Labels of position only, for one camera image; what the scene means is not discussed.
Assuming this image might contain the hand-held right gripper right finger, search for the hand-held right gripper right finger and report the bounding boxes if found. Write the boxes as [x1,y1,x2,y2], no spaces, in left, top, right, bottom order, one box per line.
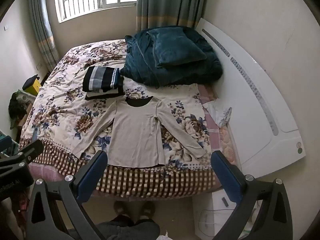
[211,151,293,240]

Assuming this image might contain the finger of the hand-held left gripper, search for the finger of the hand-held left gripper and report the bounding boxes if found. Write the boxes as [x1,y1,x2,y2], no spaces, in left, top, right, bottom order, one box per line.
[0,139,44,168]

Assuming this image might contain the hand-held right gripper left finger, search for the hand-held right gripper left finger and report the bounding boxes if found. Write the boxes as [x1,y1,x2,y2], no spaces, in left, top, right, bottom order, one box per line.
[25,150,108,240]

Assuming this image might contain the beige long-sleeve shirt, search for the beige long-sleeve shirt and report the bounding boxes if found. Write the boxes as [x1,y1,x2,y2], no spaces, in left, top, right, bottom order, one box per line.
[72,95,206,167]

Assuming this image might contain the stack of folded striped clothes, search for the stack of folded striped clothes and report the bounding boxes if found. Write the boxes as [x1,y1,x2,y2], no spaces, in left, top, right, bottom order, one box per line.
[82,66,125,100]

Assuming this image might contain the dark bag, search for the dark bag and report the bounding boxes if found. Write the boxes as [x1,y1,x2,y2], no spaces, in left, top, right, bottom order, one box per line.
[8,92,31,130]

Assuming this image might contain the white bedside cabinet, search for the white bedside cabinet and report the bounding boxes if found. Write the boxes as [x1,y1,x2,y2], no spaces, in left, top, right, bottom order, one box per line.
[192,189,260,240]

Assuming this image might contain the pink checked mattress cover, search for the pink checked mattress cover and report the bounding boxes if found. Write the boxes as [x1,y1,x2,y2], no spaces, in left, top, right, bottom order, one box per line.
[197,84,237,165]

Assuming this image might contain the white patterned cloth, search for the white patterned cloth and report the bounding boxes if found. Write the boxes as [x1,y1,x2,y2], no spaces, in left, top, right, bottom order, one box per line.
[203,98,232,128]

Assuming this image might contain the floral bed sheet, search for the floral bed sheet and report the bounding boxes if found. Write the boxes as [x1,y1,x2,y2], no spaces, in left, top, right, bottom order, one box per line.
[20,39,220,198]

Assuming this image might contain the yellow box with black cap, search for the yellow box with black cap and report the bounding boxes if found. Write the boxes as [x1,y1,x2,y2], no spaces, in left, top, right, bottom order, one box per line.
[22,74,42,96]

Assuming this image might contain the person's slipper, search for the person's slipper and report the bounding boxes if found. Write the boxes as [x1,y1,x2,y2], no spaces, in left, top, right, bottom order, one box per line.
[139,201,156,220]

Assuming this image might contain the white headboard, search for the white headboard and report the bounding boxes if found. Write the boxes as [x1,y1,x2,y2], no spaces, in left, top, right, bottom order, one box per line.
[195,18,306,172]

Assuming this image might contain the teal velvet quilt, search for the teal velvet quilt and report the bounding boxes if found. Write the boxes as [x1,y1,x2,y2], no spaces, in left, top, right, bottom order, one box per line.
[120,26,223,86]

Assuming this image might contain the grey-green curtain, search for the grey-green curtain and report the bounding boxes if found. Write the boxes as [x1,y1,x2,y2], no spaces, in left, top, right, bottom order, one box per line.
[27,0,60,72]
[136,0,208,32]

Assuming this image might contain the teal velvet pillow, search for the teal velvet pillow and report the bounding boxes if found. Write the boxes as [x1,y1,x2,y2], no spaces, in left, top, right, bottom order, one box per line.
[146,27,207,68]

